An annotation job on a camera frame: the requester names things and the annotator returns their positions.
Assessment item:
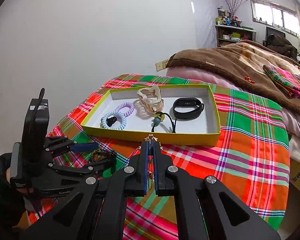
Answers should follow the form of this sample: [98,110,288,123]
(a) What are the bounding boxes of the dark beaded bracelet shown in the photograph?
[88,148,117,163]

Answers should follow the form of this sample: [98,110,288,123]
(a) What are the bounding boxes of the light blue spiral hair tie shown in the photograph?
[99,110,128,131]

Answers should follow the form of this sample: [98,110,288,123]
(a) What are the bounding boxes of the gold rhinestone brooch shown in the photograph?
[145,134,161,183]

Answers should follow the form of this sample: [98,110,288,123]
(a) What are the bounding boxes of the purple spiral hair tie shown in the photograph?
[114,101,136,118]

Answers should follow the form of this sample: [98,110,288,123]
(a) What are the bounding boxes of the black hair tie with beads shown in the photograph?
[151,110,178,134]

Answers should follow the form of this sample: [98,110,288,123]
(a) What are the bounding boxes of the translucent pink hair claw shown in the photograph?
[137,85,164,113]

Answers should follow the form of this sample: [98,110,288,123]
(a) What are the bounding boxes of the black fitness band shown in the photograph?
[172,97,204,120]

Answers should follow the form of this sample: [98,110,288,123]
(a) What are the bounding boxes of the colourful plaid blanket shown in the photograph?
[50,74,290,229]

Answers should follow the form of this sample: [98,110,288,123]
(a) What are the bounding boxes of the yellow-green cardboard box tray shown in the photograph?
[81,85,221,146]

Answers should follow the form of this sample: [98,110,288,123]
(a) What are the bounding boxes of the folded plaid cloth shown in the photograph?
[263,65,300,99]

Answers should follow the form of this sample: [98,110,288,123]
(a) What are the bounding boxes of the brown fleece blanket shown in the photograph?
[166,40,300,115]

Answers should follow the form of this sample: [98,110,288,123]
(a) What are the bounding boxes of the wooden shelf with clutter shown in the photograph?
[215,7,256,47]

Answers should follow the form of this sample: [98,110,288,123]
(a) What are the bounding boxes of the dark jacket on chair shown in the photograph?
[263,27,297,61]

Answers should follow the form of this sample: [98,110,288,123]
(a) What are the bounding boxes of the dried branch bouquet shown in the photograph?
[225,0,248,20]

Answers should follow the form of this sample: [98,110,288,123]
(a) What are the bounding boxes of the window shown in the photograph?
[250,0,300,36]

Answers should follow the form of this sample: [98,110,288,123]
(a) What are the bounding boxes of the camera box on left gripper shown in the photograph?
[21,88,50,157]

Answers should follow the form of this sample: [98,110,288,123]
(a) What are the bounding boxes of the wall power socket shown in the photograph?
[155,60,168,72]

